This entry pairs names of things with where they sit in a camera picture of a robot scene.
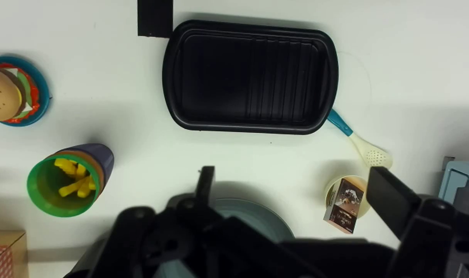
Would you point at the toy hamburger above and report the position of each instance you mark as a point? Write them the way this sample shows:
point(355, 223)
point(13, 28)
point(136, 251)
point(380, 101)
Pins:
point(3, 95)

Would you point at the blue plastic cup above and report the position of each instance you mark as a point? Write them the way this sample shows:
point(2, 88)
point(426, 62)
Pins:
point(105, 155)

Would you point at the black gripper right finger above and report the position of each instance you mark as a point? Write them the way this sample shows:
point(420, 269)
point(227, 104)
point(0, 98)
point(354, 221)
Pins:
point(391, 203)

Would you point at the brown coffee packet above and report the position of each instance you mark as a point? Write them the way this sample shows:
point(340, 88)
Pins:
point(347, 203)

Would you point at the black griddle tray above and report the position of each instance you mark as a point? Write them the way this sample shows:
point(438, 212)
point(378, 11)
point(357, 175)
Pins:
point(244, 78)

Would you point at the yellow toy fries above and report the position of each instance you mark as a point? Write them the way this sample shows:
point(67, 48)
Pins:
point(74, 180)

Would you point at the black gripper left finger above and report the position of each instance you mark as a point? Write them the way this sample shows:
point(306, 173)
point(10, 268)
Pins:
point(204, 186)

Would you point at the grey round plate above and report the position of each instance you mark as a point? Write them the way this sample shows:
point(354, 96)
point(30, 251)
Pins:
point(260, 217)

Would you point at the small teal toy plate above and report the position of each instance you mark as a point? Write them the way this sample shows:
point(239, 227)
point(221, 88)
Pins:
point(45, 95)

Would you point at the green plastic cup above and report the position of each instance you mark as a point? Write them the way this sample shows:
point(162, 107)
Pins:
point(44, 201)

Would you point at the black rectangular block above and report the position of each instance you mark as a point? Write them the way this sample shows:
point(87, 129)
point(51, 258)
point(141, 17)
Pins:
point(155, 17)

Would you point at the tan toy box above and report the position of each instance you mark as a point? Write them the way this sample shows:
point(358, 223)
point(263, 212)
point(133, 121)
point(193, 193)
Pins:
point(16, 241)

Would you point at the light blue toaster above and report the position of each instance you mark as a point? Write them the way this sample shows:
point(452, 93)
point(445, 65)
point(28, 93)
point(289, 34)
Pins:
point(459, 175)

